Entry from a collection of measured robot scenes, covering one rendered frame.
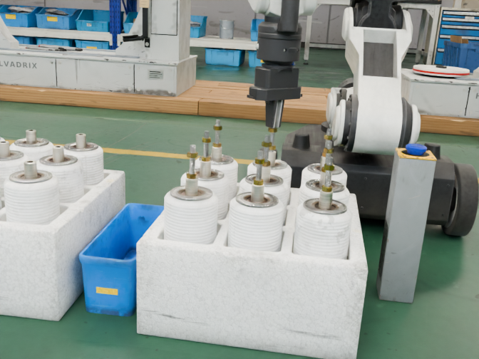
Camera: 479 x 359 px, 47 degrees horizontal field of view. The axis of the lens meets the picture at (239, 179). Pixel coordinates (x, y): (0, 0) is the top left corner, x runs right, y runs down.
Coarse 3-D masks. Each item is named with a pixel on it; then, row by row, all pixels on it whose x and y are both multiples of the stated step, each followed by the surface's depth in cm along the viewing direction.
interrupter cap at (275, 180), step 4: (248, 176) 108; (252, 176) 109; (272, 176) 110; (276, 176) 109; (248, 180) 105; (252, 180) 106; (272, 180) 108; (276, 180) 107; (280, 180) 107; (264, 184) 104; (268, 184) 104; (272, 184) 104; (276, 184) 104; (280, 184) 105
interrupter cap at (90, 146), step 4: (68, 144) 125; (72, 144) 125; (88, 144) 126; (92, 144) 126; (96, 144) 126; (64, 148) 122; (68, 148) 121; (72, 148) 122; (76, 148) 122; (84, 148) 123; (88, 148) 122; (92, 148) 122; (96, 148) 123
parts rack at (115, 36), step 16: (112, 0) 550; (128, 0) 578; (112, 16) 555; (16, 32) 571; (32, 32) 569; (48, 32) 567; (64, 32) 566; (80, 32) 563; (96, 32) 561; (112, 32) 560; (112, 48) 565; (240, 48) 549; (256, 48) 547
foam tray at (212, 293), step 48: (144, 240) 94; (288, 240) 98; (144, 288) 96; (192, 288) 94; (240, 288) 93; (288, 288) 92; (336, 288) 90; (192, 336) 97; (240, 336) 96; (288, 336) 94; (336, 336) 93
